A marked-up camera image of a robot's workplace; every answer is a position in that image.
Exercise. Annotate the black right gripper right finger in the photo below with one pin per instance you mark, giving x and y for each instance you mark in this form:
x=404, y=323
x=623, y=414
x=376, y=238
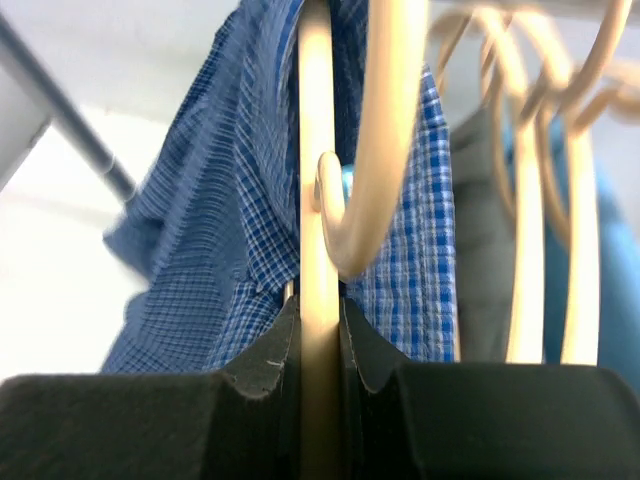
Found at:
x=412, y=420

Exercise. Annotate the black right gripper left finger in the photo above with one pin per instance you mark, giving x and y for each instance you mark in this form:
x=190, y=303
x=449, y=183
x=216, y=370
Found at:
x=240, y=422

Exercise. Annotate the beige hanger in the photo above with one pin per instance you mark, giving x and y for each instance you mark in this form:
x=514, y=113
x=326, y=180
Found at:
x=578, y=225
x=523, y=199
x=340, y=236
x=600, y=75

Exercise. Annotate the blue plaid shirt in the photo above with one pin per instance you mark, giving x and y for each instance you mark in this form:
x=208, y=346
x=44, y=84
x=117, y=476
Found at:
x=215, y=228

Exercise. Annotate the grey hanging garment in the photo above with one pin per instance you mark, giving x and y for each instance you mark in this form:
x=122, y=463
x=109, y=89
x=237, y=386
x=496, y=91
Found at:
x=485, y=245

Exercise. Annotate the light blue hanging garment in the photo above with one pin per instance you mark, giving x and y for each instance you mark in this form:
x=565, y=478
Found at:
x=619, y=290

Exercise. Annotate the metal clothes rack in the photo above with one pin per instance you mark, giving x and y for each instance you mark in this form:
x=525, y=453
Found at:
x=22, y=65

